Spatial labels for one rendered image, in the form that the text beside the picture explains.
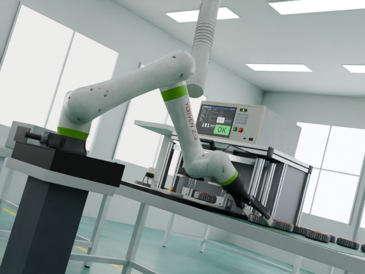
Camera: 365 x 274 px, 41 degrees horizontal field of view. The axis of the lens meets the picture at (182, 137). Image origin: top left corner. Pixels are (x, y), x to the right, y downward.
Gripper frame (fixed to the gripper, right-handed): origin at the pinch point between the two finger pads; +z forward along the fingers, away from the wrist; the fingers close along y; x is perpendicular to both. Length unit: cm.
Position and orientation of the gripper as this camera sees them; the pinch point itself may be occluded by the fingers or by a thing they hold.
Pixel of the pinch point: (260, 218)
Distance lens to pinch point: 219.9
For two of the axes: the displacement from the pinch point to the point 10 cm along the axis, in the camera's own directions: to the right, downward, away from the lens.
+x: 6.5, -6.8, 3.4
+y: 5.0, 0.4, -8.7
